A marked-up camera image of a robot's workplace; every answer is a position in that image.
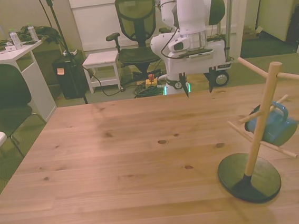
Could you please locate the black tripod stand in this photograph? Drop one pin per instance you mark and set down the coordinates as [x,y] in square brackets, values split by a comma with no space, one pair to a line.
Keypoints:
[70,53]

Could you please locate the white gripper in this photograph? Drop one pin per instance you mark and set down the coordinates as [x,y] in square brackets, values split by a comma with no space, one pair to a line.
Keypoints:
[197,63]

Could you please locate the clear plastic bottle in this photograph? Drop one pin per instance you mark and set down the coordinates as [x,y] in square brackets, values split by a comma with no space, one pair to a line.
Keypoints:
[16,40]
[32,33]

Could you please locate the orange sticky note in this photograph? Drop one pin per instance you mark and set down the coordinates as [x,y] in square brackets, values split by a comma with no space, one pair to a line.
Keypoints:
[60,71]

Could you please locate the black plastic chair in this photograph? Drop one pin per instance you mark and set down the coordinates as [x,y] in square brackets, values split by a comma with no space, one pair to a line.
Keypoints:
[1,86]

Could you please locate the black computer tower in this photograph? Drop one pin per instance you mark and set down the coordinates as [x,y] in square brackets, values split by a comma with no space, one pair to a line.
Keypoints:
[70,82]

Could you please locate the white desk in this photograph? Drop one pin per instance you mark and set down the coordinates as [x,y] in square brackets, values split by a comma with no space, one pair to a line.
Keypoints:
[40,82]

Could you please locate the large white board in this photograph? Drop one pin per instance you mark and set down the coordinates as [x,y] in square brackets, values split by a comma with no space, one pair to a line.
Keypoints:
[274,7]

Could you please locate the blue enamel mug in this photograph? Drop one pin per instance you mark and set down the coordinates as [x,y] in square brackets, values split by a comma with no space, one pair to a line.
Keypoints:
[276,131]

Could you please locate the small white box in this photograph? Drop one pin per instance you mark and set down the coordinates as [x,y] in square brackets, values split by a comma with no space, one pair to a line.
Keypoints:
[10,48]

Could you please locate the small white stool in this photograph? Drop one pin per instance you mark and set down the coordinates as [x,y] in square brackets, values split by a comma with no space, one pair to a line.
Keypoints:
[100,58]

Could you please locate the black mesh office chair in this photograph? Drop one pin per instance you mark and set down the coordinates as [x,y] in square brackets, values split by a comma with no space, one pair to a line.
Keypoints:
[136,55]

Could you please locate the cardboard box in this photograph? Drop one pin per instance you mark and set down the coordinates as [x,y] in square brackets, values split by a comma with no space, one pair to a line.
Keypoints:
[250,32]

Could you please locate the white wheeled cart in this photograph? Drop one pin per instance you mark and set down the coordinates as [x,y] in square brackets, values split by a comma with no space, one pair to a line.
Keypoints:
[221,79]

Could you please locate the camouflage jacket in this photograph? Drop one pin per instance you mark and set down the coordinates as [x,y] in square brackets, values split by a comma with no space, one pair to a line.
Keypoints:
[46,32]

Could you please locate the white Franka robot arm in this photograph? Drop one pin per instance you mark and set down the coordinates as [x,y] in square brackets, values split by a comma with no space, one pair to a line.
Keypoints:
[190,12]

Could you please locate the grey metal pole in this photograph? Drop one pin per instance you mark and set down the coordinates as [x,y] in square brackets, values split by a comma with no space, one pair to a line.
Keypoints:
[230,9]

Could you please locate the yellow emergency stop button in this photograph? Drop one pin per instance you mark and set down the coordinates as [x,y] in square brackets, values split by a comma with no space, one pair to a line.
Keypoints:
[150,83]

